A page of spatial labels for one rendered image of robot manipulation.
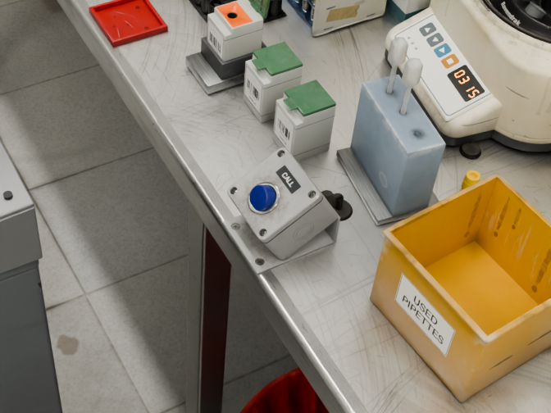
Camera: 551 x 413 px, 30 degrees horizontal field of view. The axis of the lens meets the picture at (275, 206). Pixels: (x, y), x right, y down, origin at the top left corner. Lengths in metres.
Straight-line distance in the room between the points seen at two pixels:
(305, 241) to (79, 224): 1.22
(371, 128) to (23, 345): 0.41
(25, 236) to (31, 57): 1.59
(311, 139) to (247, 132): 0.08
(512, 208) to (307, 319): 0.21
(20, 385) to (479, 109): 0.56
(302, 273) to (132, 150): 1.34
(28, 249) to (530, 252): 0.46
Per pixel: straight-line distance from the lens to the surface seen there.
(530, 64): 1.05
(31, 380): 1.14
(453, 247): 0.99
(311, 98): 1.03
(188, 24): 1.21
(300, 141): 1.04
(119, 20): 1.21
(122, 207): 2.17
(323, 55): 1.18
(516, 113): 1.08
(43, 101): 2.40
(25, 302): 1.03
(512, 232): 0.97
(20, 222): 0.93
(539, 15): 1.13
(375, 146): 1.01
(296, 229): 0.94
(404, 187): 0.98
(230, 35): 1.09
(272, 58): 1.07
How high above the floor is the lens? 1.64
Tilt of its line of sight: 49 degrees down
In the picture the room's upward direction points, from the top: 6 degrees clockwise
